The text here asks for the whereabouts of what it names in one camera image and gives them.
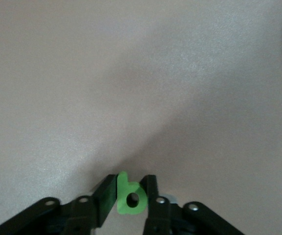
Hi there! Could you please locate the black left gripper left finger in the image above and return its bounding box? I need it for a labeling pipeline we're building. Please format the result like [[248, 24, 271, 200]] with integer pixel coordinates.
[[0, 174, 119, 235]]

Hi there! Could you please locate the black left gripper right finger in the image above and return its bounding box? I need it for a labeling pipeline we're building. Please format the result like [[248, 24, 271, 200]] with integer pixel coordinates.
[[139, 174, 246, 235]]

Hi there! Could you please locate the green foam letter b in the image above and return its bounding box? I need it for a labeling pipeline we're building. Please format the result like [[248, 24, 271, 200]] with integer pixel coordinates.
[[116, 170, 148, 216]]

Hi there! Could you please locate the brown table cover sheet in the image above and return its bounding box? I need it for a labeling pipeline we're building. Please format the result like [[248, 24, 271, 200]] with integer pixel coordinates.
[[0, 0, 282, 235]]

